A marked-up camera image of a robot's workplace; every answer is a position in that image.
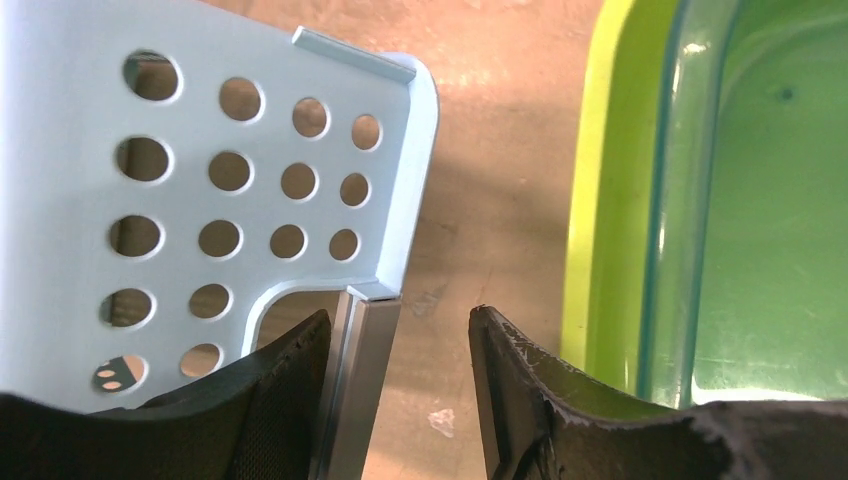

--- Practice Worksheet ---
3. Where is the dark green tray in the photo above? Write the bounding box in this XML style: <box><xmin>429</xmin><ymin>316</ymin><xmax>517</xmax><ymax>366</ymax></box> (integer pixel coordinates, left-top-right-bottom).
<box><xmin>636</xmin><ymin>1</ymin><xmax>847</xmax><ymax>408</ymax></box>

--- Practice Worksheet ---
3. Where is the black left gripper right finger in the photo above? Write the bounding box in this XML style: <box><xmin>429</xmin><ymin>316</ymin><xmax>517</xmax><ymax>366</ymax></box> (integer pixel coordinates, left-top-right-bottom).
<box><xmin>468</xmin><ymin>305</ymin><xmax>847</xmax><ymax>479</ymax></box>

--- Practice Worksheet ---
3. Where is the lime green tray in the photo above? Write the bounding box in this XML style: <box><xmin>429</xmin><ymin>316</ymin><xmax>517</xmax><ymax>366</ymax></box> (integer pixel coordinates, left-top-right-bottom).
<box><xmin>560</xmin><ymin>1</ymin><xmax>678</xmax><ymax>394</ymax></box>

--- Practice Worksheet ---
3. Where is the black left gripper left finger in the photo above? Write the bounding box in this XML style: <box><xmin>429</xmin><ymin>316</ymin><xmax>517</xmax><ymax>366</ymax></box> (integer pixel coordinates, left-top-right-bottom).
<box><xmin>1</xmin><ymin>310</ymin><xmax>332</xmax><ymax>479</ymax></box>

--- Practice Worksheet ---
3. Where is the light blue perforated basket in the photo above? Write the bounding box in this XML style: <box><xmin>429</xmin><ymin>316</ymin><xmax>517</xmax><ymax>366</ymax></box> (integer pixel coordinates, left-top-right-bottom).
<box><xmin>1</xmin><ymin>1</ymin><xmax>439</xmax><ymax>479</ymax></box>

